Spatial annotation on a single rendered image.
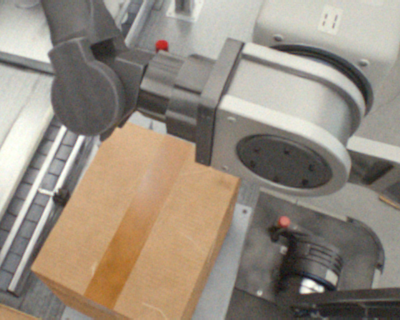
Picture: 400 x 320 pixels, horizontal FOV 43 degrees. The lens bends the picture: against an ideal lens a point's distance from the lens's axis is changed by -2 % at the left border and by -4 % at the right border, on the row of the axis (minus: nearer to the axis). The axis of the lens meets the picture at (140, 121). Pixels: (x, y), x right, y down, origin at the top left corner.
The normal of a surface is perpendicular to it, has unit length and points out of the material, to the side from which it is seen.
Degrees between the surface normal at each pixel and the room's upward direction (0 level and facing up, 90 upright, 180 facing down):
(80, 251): 0
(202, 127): 90
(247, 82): 0
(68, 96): 51
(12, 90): 0
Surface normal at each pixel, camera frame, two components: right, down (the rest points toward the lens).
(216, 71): -0.07, -0.52
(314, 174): -0.41, 0.79
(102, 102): -0.36, 0.28
